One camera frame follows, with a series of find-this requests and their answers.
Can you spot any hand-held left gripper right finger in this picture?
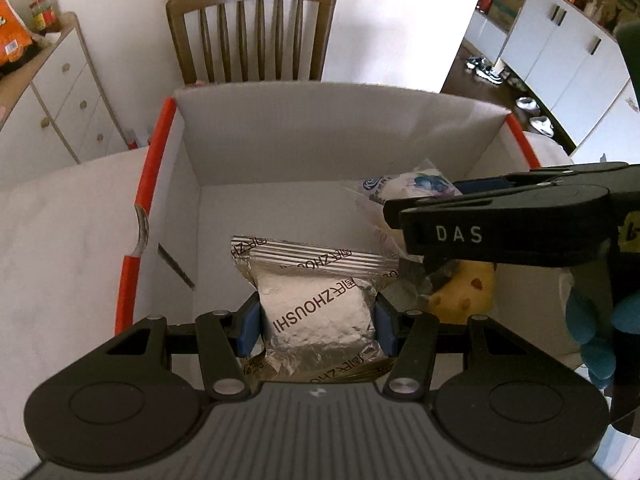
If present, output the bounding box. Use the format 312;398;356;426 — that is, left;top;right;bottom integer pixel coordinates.
374;304;538;402

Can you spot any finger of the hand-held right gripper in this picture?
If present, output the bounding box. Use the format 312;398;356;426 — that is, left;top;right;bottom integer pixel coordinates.
452;162;628;196

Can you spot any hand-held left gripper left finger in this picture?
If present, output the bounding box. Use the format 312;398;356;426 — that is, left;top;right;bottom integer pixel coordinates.
100;304;262;402

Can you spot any silver foil packet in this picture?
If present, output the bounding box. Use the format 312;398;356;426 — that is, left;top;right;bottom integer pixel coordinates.
230;234;401;386

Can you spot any clear bag with blue print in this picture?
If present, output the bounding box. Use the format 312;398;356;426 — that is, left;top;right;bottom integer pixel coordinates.
345;159;463;241

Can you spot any red cardboard box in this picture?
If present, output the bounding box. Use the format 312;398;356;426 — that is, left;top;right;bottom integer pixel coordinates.
114;81;581;391

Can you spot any person's right hand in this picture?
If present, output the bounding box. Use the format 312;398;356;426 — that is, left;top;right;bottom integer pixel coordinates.
565;285;640;390

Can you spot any yellow plush toy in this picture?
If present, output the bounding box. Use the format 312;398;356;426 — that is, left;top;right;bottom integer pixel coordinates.
427;260;496;325

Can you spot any dark sneakers pair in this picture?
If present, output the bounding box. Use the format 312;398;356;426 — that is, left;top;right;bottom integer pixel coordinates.
467;55;508;83

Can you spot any cardboard box on shelf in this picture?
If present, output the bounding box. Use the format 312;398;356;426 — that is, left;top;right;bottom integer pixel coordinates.
487;0;528;28

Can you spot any white sideboard with drawers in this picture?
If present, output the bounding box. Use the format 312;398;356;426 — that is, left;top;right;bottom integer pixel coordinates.
0;12;131;166

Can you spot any red lidded jar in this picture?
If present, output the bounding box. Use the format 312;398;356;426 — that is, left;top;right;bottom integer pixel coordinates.
29;0;63;33

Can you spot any orange snack bag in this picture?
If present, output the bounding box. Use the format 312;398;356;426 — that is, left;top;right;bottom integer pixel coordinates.
0;0;38;68

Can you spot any white wall cabinet unit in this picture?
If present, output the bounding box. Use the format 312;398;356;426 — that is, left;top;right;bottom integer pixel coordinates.
462;0;640;161

